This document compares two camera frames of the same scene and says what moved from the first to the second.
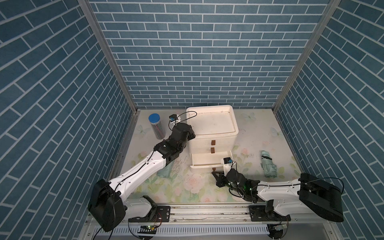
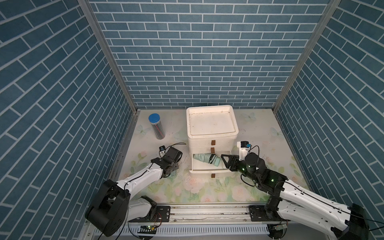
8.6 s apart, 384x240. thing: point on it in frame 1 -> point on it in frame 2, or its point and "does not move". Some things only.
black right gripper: [219, 179] -> [231, 158]
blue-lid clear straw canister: [158, 128] does not move
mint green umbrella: [270, 170] -> [211, 158]
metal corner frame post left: [89, 10] does not move
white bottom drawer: [206, 162] does not move
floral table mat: [263, 154] does not move
